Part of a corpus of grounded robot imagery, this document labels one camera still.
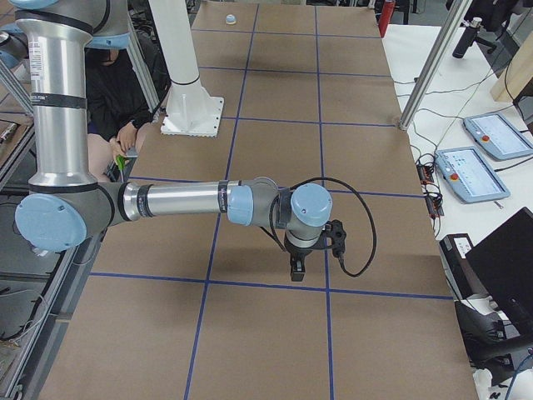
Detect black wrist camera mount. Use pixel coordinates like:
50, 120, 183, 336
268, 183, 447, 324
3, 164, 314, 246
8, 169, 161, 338
321, 219, 346, 261

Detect black box with label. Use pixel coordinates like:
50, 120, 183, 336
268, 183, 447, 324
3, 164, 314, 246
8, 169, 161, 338
439, 233, 485, 299

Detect black laptop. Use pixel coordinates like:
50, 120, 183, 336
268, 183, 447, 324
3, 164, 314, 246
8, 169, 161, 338
466, 207, 532, 334

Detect white pedestal column with base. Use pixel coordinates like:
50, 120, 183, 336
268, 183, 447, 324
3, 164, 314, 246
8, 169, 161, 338
149, 0, 224, 138

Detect seated person in black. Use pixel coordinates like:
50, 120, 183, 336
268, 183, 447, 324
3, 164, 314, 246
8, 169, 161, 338
85, 49, 152, 183

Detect red bottle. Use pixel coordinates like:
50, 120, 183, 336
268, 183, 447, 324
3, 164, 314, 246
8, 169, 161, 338
378, 0, 396, 38

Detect black camera cable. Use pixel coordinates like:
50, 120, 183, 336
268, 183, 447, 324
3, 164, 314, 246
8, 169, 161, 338
286, 177, 379, 278

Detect light blue call bell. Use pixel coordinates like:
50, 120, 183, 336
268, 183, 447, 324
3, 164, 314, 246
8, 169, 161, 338
226, 14, 237, 25

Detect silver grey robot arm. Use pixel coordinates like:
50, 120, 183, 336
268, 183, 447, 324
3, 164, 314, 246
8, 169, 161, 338
15, 1, 338, 282

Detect black bottle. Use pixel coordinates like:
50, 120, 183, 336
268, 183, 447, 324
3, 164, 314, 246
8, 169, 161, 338
452, 17, 482, 58

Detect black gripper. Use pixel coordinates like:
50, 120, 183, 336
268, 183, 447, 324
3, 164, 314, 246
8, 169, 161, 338
284, 238, 314, 282

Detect far teach pendant tablet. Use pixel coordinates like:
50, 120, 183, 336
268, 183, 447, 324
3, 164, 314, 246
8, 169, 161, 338
463, 112, 532, 161

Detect aluminium frame post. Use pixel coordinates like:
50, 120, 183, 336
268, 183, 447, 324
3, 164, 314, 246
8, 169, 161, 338
399, 0, 471, 131

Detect teach pendant tablet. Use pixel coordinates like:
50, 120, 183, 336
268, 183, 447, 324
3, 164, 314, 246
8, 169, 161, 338
463, 112, 532, 161
435, 147, 511, 203

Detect small circuit board with wires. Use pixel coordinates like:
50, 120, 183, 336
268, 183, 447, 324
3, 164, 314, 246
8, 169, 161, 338
415, 152, 444, 220

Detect near teach pendant tablet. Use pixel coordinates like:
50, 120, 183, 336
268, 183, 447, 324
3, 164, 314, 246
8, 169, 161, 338
435, 147, 511, 203

